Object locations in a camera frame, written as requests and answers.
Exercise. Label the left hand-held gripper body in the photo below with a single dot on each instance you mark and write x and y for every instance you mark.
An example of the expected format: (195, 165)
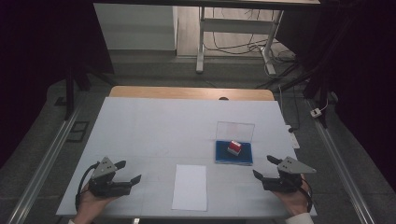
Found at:
(104, 186)

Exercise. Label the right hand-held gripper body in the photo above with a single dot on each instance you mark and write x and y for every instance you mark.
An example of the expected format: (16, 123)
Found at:
(286, 183)

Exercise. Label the blue ink pad box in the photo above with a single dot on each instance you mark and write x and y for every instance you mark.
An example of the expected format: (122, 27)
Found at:
(229, 158)

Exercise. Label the red stamp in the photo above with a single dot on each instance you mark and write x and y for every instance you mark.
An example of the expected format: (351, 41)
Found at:
(234, 147)

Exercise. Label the white paper sheet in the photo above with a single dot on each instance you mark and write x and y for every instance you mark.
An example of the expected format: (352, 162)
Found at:
(190, 189)

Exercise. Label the person's right hand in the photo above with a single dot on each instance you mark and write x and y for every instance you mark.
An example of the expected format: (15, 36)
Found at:
(295, 202)

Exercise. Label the person's left hand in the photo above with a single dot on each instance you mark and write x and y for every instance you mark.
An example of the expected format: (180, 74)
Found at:
(88, 207)

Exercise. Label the person's right white sleeve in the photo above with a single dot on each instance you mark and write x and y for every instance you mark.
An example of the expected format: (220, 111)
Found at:
(300, 219)

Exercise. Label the person's white sleeve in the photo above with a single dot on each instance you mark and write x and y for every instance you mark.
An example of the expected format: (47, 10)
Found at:
(71, 221)
(300, 219)

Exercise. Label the large white table cover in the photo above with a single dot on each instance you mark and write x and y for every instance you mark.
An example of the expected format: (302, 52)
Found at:
(149, 133)

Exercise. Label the person's left white sleeve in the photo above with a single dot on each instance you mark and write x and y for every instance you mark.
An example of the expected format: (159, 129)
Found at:
(71, 221)

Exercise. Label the small white adapter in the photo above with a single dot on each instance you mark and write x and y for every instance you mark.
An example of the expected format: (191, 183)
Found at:
(315, 112)

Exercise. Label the black tripod stand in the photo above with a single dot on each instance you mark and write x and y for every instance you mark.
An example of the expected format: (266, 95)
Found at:
(314, 81)
(70, 93)

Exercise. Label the white cabinet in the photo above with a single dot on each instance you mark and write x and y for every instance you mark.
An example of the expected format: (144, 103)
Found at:
(137, 28)

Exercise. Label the aluminium rail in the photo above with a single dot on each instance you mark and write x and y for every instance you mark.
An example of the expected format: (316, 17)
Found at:
(339, 168)
(43, 168)

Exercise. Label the white desk frame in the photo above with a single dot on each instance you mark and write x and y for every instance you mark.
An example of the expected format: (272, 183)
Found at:
(236, 26)

